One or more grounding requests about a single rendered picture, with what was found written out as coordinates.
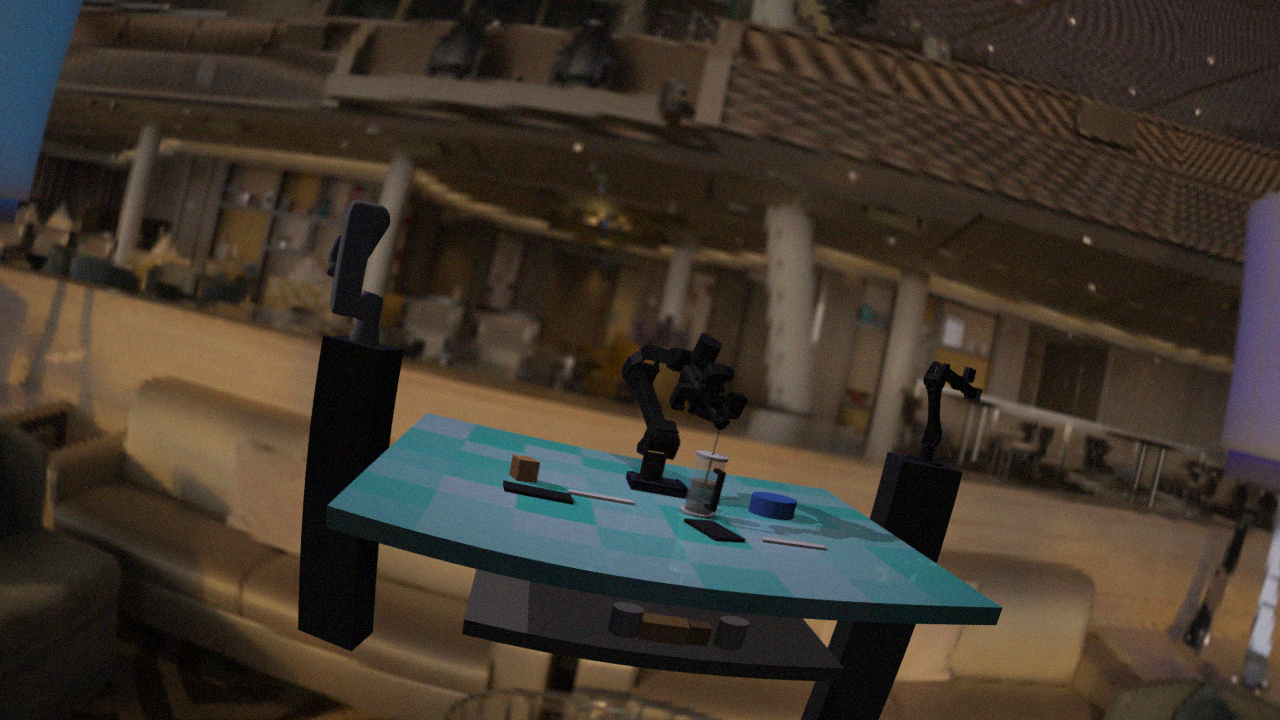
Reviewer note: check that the blue short cylinder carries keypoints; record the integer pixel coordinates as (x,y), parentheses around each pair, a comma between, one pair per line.
(771,505)

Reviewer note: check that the brown cube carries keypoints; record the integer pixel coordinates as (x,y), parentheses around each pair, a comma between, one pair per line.
(524,468)
(699,633)

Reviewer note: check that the brown rectangular block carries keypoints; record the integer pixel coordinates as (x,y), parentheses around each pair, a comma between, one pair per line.
(664,629)

